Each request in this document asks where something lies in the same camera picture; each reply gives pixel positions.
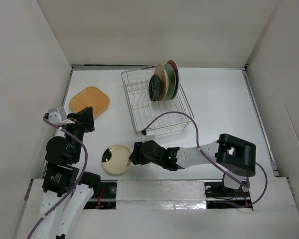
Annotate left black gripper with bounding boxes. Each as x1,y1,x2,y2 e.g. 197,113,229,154
63,105,96,161

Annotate orange bamboo square plate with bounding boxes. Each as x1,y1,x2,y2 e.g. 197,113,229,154
69,86,110,119

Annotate cream plate with black spot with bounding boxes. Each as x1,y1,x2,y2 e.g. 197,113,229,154
102,144,131,175

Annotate black round plate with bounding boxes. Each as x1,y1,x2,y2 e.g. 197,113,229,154
149,74,162,102

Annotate teal flower plate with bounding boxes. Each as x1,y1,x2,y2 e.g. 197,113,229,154
164,63,176,101

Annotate beige bird pattern plate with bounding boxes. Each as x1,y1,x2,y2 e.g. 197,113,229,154
154,64,169,101

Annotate red and blue floral plate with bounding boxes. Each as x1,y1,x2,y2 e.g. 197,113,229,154
167,60,180,100

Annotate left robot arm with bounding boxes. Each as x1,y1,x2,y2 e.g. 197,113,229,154
28,107,101,239

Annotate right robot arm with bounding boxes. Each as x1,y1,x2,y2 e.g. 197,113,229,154
129,133,256,196

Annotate white foam front strip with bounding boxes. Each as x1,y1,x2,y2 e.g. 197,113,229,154
116,180,207,210

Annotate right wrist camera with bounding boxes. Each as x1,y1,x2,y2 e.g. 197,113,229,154
141,127,156,141

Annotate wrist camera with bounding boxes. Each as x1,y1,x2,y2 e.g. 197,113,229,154
46,106,74,126
141,127,156,141

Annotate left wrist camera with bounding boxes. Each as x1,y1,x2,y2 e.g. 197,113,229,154
46,106,74,126

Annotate wire dish rack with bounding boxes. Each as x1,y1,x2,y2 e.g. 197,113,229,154
121,65,194,138

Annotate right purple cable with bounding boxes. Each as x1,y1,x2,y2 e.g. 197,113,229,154
144,112,269,209

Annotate purple cable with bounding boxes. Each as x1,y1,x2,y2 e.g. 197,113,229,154
144,112,269,209
27,118,89,239

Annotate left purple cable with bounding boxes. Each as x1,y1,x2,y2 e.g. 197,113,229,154
27,118,89,239

